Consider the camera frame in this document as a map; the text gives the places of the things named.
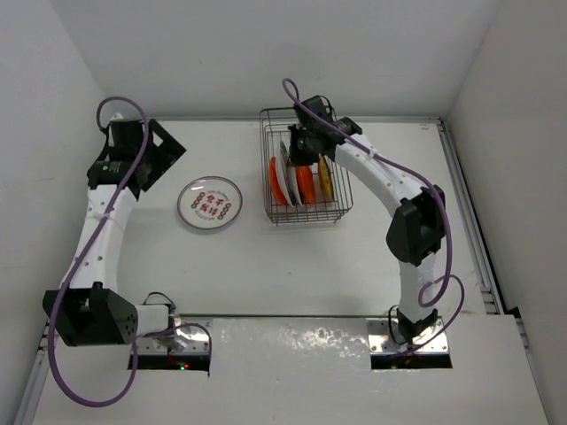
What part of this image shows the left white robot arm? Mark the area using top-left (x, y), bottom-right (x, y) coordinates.
top-left (55, 119), bottom-right (185, 346)

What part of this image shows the white plate green rim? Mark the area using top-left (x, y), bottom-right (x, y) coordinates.
top-left (276, 141), bottom-right (304, 206)

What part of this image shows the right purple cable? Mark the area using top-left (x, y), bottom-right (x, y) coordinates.
top-left (282, 78), bottom-right (466, 355)

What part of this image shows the wire dish rack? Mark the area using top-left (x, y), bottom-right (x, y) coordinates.
top-left (259, 107), bottom-right (353, 225)

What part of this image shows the yellow brown plate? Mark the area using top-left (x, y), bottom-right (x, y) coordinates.
top-left (317, 156), bottom-right (333, 201)

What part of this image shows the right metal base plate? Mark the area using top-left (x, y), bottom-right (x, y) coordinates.
top-left (367, 316), bottom-right (449, 356)

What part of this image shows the orange plate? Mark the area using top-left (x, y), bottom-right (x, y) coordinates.
top-left (296, 166), bottom-right (316, 204)
top-left (268, 156), bottom-right (287, 205)

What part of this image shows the white plate with red characters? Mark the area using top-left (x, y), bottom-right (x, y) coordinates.
top-left (176, 176), bottom-right (243, 231)

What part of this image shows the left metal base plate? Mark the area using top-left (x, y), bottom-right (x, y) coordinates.
top-left (136, 315), bottom-right (213, 356)

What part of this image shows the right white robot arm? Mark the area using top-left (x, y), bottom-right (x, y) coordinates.
top-left (290, 96), bottom-right (446, 344)

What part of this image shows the metal base plate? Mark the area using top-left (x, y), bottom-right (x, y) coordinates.
top-left (367, 316), bottom-right (449, 356)
top-left (136, 315), bottom-right (213, 356)

